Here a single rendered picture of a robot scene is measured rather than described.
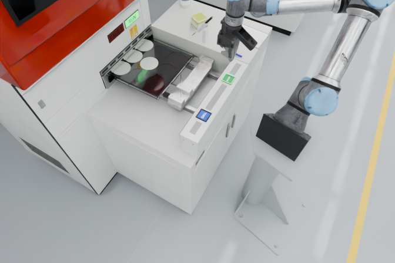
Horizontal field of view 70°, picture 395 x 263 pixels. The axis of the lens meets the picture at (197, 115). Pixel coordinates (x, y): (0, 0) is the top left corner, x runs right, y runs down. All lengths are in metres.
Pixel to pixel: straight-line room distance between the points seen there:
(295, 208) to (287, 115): 1.05
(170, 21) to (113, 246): 1.48
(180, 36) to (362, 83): 2.03
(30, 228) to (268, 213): 1.63
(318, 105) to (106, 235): 1.58
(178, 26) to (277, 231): 1.48
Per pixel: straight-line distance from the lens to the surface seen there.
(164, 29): 1.72
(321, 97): 1.16
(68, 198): 2.31
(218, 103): 1.34
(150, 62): 1.62
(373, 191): 2.54
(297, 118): 1.30
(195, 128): 1.26
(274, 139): 1.36
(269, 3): 1.14
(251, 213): 2.12
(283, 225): 2.15
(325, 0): 1.33
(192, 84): 1.52
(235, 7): 1.14
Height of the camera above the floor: 2.02
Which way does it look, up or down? 55 degrees down
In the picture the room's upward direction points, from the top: 2 degrees clockwise
